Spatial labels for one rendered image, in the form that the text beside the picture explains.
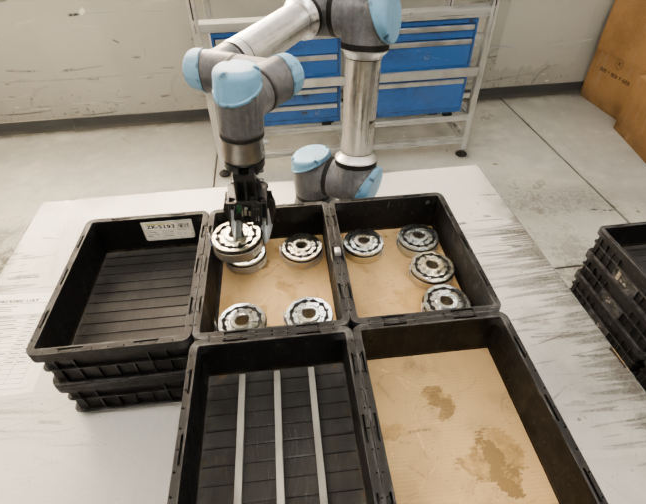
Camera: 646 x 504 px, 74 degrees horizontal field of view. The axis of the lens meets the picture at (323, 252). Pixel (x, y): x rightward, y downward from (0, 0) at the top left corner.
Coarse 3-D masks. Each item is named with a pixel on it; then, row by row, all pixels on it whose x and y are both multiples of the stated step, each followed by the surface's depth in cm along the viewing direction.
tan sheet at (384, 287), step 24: (384, 240) 113; (360, 264) 107; (384, 264) 107; (408, 264) 107; (360, 288) 101; (384, 288) 101; (408, 288) 101; (360, 312) 96; (384, 312) 96; (408, 312) 96
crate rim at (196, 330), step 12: (288, 204) 109; (300, 204) 109; (312, 204) 109; (324, 204) 109; (324, 216) 106; (204, 252) 97; (204, 264) 94; (336, 264) 93; (204, 276) 91; (336, 276) 90; (204, 288) 89; (204, 300) 87; (348, 312) 83; (300, 324) 81; (312, 324) 82; (324, 324) 81; (336, 324) 81; (348, 324) 82; (204, 336) 80; (216, 336) 80; (228, 336) 80
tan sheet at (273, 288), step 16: (272, 240) 114; (320, 240) 114; (272, 256) 110; (224, 272) 106; (256, 272) 106; (272, 272) 106; (288, 272) 106; (304, 272) 105; (320, 272) 105; (224, 288) 102; (240, 288) 102; (256, 288) 102; (272, 288) 102; (288, 288) 102; (304, 288) 102; (320, 288) 101; (224, 304) 98; (256, 304) 98; (272, 304) 98; (288, 304) 98; (272, 320) 95
